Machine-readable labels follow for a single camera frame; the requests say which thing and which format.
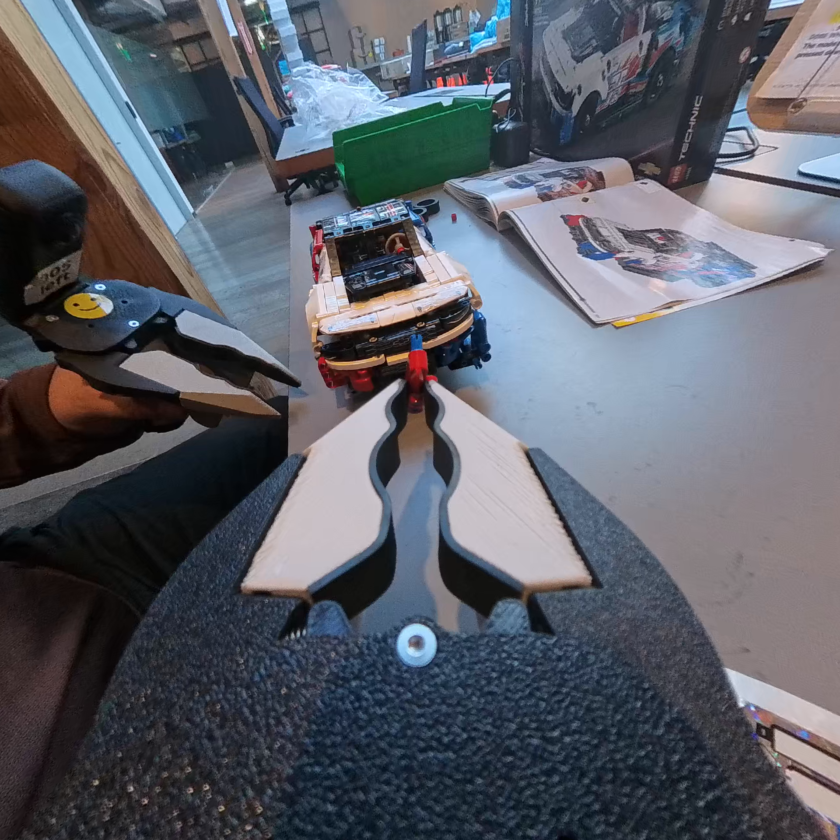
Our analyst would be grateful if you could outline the open instruction booklet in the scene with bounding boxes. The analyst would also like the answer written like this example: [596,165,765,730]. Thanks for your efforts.
[444,156,834,329]

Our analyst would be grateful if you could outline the clear plastic bag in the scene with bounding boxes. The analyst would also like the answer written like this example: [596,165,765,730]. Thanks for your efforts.
[287,62,401,142]

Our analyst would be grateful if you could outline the dark blue office chair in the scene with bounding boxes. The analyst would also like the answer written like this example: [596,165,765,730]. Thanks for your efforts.
[231,74,342,198]

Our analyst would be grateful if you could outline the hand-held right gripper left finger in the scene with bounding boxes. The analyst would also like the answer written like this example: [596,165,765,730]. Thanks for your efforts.
[240,379,404,616]

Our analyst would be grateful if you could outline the red beam assembly blue pins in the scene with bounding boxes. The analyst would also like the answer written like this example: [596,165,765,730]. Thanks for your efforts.
[403,333,438,413]

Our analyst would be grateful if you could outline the person's left forearm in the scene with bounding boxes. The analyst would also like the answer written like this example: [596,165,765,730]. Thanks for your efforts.
[0,363,80,490]

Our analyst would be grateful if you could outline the wooden plank furniture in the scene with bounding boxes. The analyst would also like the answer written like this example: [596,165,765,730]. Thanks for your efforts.
[0,0,227,316]

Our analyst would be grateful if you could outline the shiny sticker sheet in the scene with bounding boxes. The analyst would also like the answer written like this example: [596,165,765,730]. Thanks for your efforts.
[725,668,840,828]

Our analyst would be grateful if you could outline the black tumbler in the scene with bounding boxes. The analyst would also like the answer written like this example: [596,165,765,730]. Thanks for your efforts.
[491,117,531,169]

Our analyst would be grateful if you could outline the grey desk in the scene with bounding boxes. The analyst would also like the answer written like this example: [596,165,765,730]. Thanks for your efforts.
[287,128,840,716]

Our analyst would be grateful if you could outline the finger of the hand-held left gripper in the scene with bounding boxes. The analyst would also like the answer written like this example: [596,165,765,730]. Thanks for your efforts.
[123,350,283,421]
[175,307,303,389]

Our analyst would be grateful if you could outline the green plastic bin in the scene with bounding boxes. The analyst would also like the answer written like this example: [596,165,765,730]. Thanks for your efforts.
[331,96,495,207]

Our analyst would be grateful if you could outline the person's left hand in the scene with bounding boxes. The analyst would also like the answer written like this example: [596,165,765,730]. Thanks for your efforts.
[48,366,225,435]

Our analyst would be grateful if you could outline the toy race car model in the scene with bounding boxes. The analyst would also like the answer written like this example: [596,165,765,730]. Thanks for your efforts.
[304,199,493,395]

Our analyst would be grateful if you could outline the toy car box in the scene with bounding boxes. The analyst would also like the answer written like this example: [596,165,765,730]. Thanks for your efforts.
[511,0,772,191]

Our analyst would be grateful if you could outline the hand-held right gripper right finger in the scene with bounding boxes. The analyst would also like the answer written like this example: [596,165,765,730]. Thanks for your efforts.
[424,381,595,618]

